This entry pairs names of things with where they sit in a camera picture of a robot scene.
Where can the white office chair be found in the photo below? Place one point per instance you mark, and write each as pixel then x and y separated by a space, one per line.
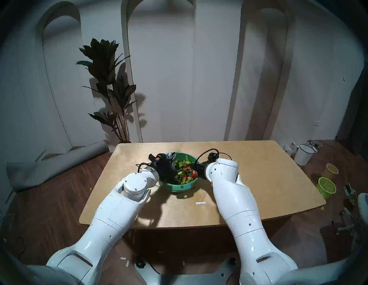
pixel 363 206

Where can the green and white floor clutter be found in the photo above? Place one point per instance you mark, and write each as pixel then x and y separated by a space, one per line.
pixel 351 195

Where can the tall potted plant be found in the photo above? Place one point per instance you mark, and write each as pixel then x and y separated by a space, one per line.
pixel 103 57

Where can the black base knob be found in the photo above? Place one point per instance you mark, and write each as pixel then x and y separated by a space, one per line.
pixel 140 263
pixel 232 261

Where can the green mesh basket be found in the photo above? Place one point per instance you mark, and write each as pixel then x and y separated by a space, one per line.
pixel 326 188

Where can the rolled grey carpet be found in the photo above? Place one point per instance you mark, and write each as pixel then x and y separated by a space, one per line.
pixel 54 168

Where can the small debris pile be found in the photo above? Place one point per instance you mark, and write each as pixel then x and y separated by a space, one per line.
pixel 314 143

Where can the light blue spoon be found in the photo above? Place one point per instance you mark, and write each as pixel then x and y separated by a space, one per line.
pixel 171 155

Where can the crumpled white trash pile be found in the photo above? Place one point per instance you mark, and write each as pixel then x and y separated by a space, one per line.
pixel 289 149

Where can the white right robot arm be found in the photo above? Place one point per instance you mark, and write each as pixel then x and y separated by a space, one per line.
pixel 235 206

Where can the yellow paper cup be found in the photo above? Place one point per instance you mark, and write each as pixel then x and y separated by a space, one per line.
pixel 330 172

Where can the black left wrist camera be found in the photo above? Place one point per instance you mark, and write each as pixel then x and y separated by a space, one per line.
pixel 157 158

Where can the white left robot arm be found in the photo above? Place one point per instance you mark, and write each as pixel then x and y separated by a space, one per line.
pixel 115 215

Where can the chopped vegetable salad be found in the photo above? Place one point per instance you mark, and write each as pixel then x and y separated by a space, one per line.
pixel 187 172

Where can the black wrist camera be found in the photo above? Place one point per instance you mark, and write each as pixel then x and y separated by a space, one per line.
pixel 213 157
pixel 157 158

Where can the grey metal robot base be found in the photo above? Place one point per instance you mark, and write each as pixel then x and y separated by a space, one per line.
pixel 187 278

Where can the green salad bowl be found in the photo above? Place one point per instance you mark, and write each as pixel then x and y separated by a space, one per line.
pixel 181 188

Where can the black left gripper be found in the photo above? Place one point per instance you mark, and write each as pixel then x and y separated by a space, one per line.
pixel 166 173

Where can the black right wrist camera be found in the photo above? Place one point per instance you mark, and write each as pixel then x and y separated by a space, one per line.
pixel 213 157

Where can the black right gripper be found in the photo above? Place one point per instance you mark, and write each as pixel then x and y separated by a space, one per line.
pixel 204 171

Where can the white bucket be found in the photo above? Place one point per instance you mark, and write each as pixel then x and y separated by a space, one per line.
pixel 303 155

